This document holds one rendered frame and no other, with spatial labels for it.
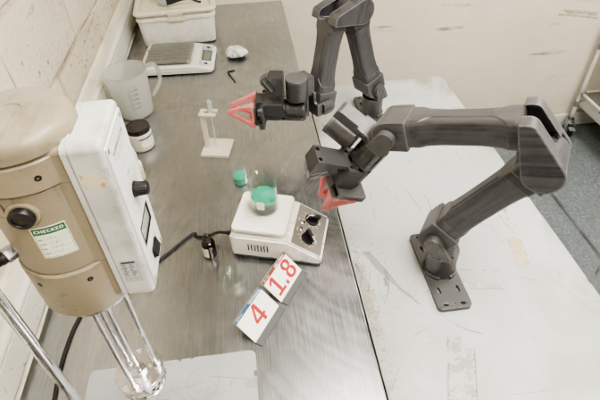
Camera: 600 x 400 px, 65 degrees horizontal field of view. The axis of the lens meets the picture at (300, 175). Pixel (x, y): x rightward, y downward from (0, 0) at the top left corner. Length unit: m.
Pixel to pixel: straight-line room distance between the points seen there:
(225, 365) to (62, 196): 0.56
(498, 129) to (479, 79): 2.08
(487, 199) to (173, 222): 0.71
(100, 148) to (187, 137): 1.03
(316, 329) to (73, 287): 0.55
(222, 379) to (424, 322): 0.40
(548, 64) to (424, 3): 0.87
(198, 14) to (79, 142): 1.54
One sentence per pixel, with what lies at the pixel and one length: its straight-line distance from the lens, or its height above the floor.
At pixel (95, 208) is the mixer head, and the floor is 1.43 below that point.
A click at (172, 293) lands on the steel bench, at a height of 0.90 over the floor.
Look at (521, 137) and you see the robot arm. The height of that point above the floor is 1.31.
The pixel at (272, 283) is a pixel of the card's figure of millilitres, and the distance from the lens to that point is 0.99.
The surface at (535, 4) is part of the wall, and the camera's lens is 2.79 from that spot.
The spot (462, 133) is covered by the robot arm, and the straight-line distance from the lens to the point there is 0.81.
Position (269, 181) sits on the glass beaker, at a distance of 1.03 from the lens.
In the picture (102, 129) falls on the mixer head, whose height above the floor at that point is 1.50.
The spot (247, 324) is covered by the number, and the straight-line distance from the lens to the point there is 0.95.
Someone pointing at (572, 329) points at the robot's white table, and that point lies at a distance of 1.08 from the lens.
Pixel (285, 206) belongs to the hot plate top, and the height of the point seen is 0.99.
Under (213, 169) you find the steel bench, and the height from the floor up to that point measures 0.90.
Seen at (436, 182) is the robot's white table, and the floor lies 0.90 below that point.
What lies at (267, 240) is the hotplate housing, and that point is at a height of 0.97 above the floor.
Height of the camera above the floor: 1.73
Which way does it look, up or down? 41 degrees down
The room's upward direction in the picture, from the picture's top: 2 degrees counter-clockwise
